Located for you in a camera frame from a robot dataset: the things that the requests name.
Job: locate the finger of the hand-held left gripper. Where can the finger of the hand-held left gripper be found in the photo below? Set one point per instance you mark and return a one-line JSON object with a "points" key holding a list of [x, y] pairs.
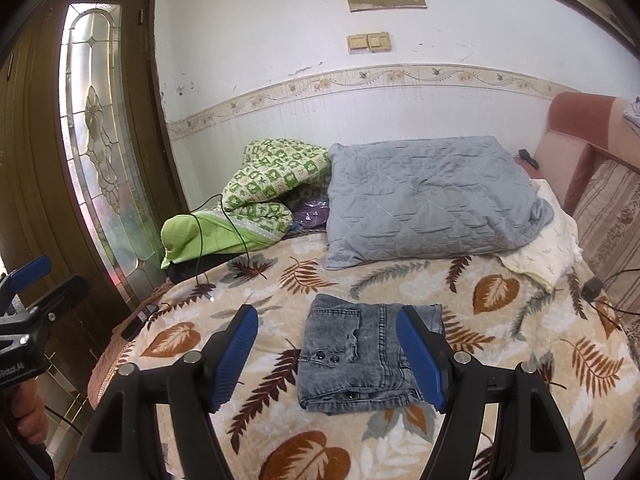
{"points": [[30, 272], [60, 295]]}

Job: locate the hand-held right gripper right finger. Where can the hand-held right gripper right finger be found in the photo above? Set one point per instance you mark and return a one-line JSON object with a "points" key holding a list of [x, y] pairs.
{"points": [[420, 355]]}

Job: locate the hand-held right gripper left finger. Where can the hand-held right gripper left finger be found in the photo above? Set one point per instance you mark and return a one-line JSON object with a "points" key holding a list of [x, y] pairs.
{"points": [[235, 355]]}

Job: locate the grey denim pants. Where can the grey denim pants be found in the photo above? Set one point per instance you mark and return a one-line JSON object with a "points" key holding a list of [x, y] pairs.
{"points": [[350, 355]]}

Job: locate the person's left hand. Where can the person's left hand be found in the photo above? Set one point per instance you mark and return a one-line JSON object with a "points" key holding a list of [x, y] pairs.
{"points": [[27, 412]]}

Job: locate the leaf-print fleece blanket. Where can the leaf-print fleece blanket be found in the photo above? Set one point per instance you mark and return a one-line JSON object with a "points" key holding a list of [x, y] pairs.
{"points": [[500, 360]]}

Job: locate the black phone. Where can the black phone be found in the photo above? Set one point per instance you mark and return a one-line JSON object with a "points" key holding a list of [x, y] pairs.
{"points": [[137, 325]]}

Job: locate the wooden door with stained glass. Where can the wooden door with stained glass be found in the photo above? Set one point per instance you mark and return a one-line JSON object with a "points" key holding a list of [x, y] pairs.
{"points": [[100, 160]]}

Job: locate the grey quilted pillow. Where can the grey quilted pillow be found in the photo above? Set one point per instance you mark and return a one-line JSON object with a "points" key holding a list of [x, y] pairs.
{"points": [[425, 200]]}

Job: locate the purple plastic bag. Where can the purple plastic bag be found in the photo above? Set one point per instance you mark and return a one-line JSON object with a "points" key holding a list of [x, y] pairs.
{"points": [[310, 212]]}

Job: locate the cream pillow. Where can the cream pillow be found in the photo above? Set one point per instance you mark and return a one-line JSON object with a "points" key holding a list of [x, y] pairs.
{"points": [[545, 250]]}

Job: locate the black charger adapter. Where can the black charger adapter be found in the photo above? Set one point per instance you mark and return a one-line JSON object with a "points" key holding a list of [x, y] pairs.
{"points": [[592, 288]]}

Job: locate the green checkered quilt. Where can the green checkered quilt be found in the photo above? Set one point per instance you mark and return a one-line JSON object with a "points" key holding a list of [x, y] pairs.
{"points": [[270, 170]]}

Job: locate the striped floral sofa cover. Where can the striped floral sofa cover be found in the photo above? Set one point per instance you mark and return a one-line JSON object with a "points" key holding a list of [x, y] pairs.
{"points": [[615, 220]]}

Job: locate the pink sofa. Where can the pink sofa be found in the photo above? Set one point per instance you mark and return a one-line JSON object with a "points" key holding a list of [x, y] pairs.
{"points": [[570, 140]]}

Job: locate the white garment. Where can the white garment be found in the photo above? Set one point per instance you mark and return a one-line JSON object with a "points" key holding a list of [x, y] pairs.
{"points": [[632, 115]]}

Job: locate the beige wall switch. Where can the beige wall switch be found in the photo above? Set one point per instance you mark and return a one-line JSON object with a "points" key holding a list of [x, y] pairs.
{"points": [[380, 41], [358, 43]]}

